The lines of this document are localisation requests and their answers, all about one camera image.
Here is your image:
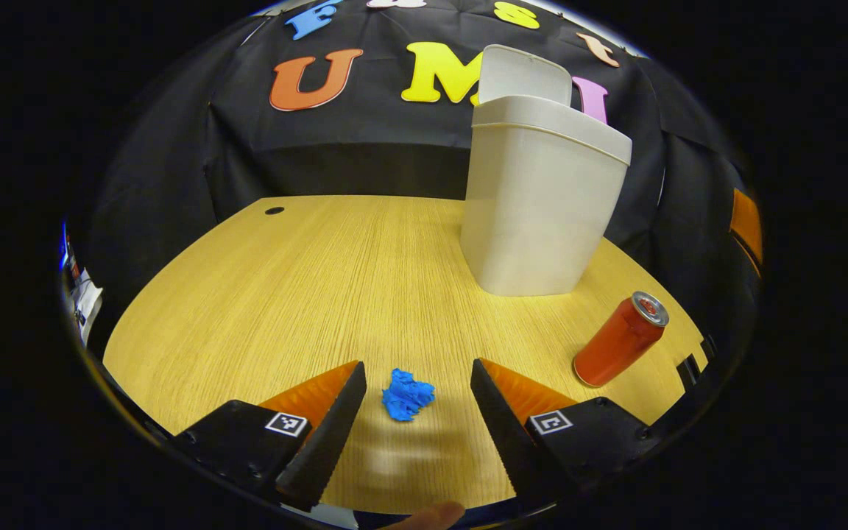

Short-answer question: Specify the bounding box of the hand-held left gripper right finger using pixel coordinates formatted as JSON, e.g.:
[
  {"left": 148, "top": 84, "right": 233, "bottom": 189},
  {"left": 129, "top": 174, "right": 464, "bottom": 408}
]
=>
[{"left": 470, "top": 358, "right": 660, "bottom": 509}]

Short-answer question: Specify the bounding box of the wooden desktop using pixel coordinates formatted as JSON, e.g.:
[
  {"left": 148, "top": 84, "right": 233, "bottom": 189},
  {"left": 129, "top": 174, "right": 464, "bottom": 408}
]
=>
[{"left": 102, "top": 194, "right": 712, "bottom": 516}]

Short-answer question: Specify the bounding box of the white desktop garbage bin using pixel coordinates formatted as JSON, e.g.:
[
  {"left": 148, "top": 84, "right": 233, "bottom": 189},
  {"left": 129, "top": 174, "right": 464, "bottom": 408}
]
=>
[{"left": 459, "top": 44, "right": 633, "bottom": 297}]

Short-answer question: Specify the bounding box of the black backdrop cloth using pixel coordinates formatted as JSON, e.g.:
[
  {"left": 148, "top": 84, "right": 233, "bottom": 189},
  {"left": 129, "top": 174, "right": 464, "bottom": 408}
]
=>
[{"left": 82, "top": 0, "right": 763, "bottom": 354}]

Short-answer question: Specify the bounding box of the red pop can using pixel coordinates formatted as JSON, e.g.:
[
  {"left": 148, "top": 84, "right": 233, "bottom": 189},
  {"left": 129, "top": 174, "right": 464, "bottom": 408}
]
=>
[{"left": 573, "top": 291, "right": 670, "bottom": 389}]

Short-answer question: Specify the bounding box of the white crumpled bag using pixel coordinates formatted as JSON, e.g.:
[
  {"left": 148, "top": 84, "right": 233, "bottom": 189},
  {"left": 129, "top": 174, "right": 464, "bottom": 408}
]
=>
[{"left": 71, "top": 269, "right": 105, "bottom": 345}]

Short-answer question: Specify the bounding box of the blue paper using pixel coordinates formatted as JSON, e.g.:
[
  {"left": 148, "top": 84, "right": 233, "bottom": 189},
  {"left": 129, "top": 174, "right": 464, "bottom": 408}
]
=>
[{"left": 382, "top": 368, "right": 437, "bottom": 423}]

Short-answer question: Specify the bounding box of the blue-edged wall poster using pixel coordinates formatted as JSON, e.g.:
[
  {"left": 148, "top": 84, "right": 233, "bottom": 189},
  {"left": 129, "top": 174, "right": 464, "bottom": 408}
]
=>
[{"left": 60, "top": 219, "right": 80, "bottom": 284}]

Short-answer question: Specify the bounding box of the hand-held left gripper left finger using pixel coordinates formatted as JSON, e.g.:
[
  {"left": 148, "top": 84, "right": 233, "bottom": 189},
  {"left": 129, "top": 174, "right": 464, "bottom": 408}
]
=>
[{"left": 170, "top": 361, "right": 367, "bottom": 512}]

